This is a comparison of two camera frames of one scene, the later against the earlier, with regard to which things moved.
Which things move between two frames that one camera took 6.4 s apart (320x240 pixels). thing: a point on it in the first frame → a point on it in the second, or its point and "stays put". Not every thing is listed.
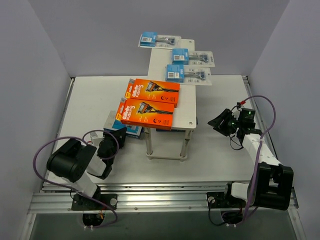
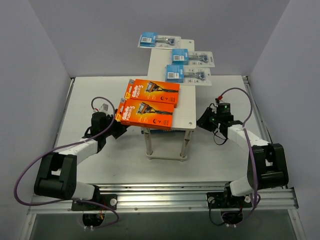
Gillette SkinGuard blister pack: x=183 y=56 stays put
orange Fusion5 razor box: x=156 y=114 stays put
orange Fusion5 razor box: x=153 y=91 stays put
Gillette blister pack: x=152 y=40 stays put
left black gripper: x=119 y=135 → x=117 y=130
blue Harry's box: x=112 y=123 → x=167 y=132
